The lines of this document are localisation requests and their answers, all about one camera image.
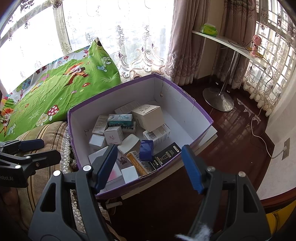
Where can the black product box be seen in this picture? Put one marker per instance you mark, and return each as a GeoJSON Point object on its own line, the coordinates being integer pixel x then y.
{"type": "Point", "coordinates": [164, 156]}

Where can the teal box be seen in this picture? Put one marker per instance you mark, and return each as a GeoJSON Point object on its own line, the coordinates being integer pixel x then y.
{"type": "Point", "coordinates": [120, 119]}

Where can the white barcode box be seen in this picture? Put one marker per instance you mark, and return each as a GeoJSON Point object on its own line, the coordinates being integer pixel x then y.
{"type": "Point", "coordinates": [157, 134]}

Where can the striped beige towel blanket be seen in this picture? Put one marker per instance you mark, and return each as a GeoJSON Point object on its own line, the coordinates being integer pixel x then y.
{"type": "Point", "coordinates": [55, 131]}

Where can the large white box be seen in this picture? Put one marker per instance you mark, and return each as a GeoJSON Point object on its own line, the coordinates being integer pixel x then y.
{"type": "Point", "coordinates": [148, 115]}

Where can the small white cube box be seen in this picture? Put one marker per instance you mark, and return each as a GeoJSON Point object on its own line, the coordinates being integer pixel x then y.
{"type": "Point", "coordinates": [113, 135]}

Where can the white box with pink print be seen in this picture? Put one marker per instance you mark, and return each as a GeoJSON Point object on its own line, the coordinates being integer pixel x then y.
{"type": "Point", "coordinates": [115, 176]}

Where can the small silver box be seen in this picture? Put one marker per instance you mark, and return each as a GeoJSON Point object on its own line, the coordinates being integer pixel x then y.
{"type": "Point", "coordinates": [97, 140]}

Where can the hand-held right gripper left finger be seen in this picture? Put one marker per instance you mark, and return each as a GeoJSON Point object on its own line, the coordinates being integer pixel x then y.
{"type": "Point", "coordinates": [107, 166]}

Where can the pink curtain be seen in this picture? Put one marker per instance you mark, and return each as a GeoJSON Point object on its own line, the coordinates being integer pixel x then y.
{"type": "Point", "coordinates": [185, 34]}

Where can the white lace curtain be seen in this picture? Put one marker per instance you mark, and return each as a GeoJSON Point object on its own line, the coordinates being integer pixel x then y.
{"type": "Point", "coordinates": [115, 34]}
{"type": "Point", "coordinates": [277, 81]}

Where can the white side table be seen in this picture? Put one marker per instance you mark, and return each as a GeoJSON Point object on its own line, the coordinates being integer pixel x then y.
{"type": "Point", "coordinates": [222, 40]}

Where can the wall socket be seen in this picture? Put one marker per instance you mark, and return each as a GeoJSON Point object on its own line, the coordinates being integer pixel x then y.
{"type": "Point", "coordinates": [286, 150]}

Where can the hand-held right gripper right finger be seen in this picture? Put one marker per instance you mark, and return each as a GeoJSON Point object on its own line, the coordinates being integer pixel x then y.
{"type": "Point", "coordinates": [192, 166]}

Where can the pink handheld fan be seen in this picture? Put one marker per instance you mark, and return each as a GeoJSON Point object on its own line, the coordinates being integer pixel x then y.
{"type": "Point", "coordinates": [255, 41]}

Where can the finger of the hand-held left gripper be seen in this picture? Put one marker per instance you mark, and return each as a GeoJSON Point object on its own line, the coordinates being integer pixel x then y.
{"type": "Point", "coordinates": [41, 158]}
{"type": "Point", "coordinates": [30, 144]}

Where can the white plastic holder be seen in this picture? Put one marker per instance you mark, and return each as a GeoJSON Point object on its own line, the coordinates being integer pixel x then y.
{"type": "Point", "coordinates": [129, 143]}

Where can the white text printed box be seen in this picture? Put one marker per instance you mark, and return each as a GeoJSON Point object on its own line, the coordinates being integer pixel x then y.
{"type": "Point", "coordinates": [100, 125]}

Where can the purple cardboard box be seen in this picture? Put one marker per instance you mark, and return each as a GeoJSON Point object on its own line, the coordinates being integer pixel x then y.
{"type": "Point", "coordinates": [185, 111]}

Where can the plain white box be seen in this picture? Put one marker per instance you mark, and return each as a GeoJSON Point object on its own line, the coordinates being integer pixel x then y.
{"type": "Point", "coordinates": [129, 175]}

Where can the green cartoon printed sheet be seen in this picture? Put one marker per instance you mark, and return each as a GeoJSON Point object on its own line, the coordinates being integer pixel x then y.
{"type": "Point", "coordinates": [57, 92]}

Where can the green tissue pack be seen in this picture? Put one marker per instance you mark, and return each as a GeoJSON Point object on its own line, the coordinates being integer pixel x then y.
{"type": "Point", "coordinates": [208, 29]}

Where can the yellow object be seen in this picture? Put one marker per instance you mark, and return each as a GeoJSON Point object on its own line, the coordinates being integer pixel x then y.
{"type": "Point", "coordinates": [274, 222]}

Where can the dark blue box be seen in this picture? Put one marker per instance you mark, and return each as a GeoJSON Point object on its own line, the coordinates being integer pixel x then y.
{"type": "Point", "coordinates": [146, 150]}

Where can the long orange white box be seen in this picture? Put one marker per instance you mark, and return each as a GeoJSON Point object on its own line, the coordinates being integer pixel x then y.
{"type": "Point", "coordinates": [138, 163]}

